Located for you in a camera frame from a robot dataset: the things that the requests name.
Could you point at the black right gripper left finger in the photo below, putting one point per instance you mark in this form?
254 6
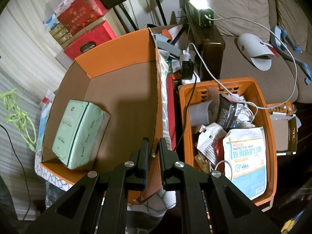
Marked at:
98 202

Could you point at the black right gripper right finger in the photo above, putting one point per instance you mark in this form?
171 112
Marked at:
210 203

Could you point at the patterned white blanket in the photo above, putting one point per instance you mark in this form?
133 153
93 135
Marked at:
55 187

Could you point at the blue white mask package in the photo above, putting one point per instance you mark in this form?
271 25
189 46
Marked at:
246 163

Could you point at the white crumpled packet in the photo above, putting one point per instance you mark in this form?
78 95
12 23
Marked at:
207 141

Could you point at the green tissue pack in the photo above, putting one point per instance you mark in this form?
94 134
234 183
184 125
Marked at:
80 134

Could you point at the small orange cardboard box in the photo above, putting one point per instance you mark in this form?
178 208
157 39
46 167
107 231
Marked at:
284 123

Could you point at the grey plastic cup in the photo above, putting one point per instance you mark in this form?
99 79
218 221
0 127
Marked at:
200 114

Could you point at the black foil packet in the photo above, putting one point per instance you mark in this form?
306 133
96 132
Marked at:
228 112

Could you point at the orange plastic basket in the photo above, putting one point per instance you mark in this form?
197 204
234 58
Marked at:
250 89

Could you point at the black power adapter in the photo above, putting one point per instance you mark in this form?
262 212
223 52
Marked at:
187 69

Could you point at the grey curved device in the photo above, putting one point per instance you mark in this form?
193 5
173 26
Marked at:
256 51

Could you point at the dark wooden side table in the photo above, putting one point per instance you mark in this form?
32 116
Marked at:
209 43

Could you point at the blue handheld tool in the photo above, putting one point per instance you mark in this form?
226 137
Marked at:
280 40

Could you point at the brown sofa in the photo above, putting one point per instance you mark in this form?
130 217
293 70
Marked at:
282 81

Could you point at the upper red gift box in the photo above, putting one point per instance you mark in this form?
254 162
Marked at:
80 14

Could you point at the black power station lamp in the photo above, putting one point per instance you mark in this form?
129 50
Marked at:
201 12

